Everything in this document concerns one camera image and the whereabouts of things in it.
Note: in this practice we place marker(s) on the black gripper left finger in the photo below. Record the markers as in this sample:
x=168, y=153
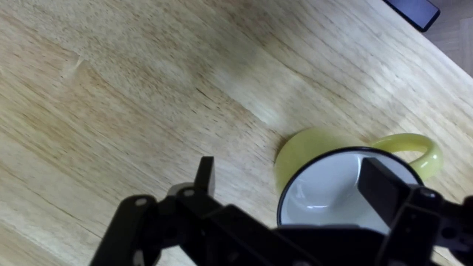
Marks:
x=206, y=172

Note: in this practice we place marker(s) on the yellow mug white inside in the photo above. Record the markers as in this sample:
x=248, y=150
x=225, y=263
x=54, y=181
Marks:
x=305, y=148

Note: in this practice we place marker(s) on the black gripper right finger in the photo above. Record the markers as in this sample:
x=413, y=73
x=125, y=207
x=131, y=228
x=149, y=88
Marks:
x=382, y=190

